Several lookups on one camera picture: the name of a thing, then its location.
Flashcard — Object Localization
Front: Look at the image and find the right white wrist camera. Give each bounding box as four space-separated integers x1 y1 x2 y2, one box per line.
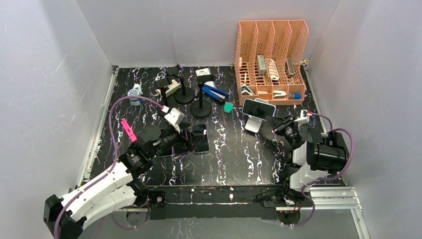
294 110 313 125

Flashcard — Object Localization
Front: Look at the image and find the blue black stapler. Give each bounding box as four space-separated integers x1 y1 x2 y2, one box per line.
203 84 230 105

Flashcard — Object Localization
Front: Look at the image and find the blue white jar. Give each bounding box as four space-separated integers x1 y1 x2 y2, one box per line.
127 84 144 106

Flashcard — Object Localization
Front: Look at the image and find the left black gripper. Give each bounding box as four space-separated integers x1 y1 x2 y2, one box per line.
150 121 205 159

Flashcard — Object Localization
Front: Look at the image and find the black phone stand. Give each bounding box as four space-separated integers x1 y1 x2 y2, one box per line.
166 64 195 105
155 77 177 108
190 75 215 119

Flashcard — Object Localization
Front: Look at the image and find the blue capped tube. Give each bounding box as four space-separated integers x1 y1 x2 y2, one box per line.
289 93 302 100

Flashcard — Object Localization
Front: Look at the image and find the purple-edged phone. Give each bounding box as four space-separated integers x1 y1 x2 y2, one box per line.
173 130 190 155

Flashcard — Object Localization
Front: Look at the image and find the teal white eraser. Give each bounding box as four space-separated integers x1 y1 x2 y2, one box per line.
223 102 234 114

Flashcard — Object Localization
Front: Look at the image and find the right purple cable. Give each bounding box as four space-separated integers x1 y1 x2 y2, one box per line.
298 113 355 227

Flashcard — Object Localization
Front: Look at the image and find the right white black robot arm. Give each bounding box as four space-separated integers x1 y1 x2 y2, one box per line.
265 111 354 206

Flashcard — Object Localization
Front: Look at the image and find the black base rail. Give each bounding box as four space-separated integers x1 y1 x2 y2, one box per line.
125 184 333 228

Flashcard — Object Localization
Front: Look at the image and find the white tape dispenser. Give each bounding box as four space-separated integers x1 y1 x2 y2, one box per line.
273 90 287 100

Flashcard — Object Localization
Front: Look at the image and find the purple cable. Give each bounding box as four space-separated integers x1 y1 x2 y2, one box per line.
298 113 355 227
53 96 166 239

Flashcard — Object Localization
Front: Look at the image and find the pink clip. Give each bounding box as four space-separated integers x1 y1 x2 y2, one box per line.
121 120 137 142

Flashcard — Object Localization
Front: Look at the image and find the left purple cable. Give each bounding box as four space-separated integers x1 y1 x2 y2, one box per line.
53 96 166 239

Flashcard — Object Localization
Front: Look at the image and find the grey item in organizer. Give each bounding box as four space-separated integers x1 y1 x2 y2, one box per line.
285 57 295 78

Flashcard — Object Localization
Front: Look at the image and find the cream box with red label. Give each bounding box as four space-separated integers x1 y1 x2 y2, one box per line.
166 80 181 97

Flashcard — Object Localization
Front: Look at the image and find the white ribbed item in organizer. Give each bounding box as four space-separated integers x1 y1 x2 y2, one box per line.
268 59 280 82

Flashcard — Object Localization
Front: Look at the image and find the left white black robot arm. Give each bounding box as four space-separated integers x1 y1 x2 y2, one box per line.
43 125 207 239

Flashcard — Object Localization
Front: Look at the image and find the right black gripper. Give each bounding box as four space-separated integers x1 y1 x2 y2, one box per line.
266 114 298 148

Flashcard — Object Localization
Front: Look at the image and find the orange file organizer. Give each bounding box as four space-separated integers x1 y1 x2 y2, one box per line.
234 19 309 106

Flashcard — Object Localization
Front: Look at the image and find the clear-case phone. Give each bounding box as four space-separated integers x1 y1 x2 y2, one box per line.
192 124 210 154

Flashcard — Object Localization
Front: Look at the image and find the light blue phone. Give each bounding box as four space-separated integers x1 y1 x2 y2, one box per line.
242 99 276 120

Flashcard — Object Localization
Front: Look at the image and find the grey stapler in organizer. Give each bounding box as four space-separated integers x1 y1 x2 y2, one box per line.
257 55 267 76

